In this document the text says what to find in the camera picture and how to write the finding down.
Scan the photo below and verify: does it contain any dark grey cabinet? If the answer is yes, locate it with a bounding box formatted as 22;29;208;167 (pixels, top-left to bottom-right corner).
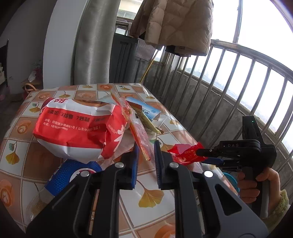
109;33;139;83

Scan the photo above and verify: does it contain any Pepsi plastic bottle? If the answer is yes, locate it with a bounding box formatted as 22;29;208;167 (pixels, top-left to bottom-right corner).
26;159;102;222

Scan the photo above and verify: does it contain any red white paper food bag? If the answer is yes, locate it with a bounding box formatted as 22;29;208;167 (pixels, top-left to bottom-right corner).
33;98;127;164

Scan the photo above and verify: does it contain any blue mesh trash basket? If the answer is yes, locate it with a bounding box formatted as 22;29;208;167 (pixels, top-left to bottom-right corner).
223;172;240;194

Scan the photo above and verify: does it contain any yellow broom handle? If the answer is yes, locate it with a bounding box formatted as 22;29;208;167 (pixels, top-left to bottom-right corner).
140;50;159;84

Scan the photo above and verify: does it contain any patterned vinyl tablecloth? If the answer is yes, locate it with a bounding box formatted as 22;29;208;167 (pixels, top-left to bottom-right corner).
1;83;197;237

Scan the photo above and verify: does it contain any right hand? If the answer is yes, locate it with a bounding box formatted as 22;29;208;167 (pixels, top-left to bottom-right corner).
236;168;281;214

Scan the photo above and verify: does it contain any grey curtain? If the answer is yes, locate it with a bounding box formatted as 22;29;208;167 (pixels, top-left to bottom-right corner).
74;0;120;84

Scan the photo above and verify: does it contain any metal balcony railing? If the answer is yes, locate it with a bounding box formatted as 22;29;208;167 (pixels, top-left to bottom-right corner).
115;20;293;161

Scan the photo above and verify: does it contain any beige puffer jacket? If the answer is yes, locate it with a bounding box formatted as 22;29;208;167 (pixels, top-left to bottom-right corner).
130;0;214;57

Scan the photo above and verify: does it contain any clear red printed plastic wrapper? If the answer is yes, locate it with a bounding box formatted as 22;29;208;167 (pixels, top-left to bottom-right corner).
111;91;154;161

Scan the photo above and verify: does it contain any yellow snack packet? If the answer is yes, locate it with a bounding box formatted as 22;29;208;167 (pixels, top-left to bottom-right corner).
129;102;162;134

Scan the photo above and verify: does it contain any blue white medicine box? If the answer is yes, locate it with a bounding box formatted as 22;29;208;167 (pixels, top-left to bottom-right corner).
126;97;161;121

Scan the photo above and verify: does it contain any white green fluffy garment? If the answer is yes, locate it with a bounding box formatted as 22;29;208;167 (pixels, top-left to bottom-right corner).
261;189;290;233

